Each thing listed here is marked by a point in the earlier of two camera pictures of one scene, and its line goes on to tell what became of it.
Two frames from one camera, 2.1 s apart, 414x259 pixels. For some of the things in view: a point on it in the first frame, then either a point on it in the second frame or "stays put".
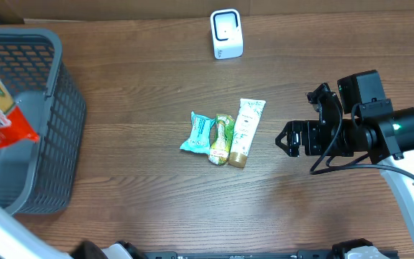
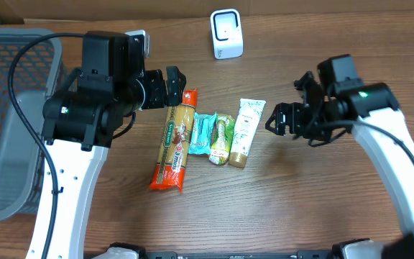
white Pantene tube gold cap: (249, 112) stays put
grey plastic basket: (37, 177) stays put
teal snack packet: (199, 140) stays put
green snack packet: (224, 132) stays put
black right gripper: (305, 137) to (301, 116)
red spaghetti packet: (1, 124) to (169, 170)
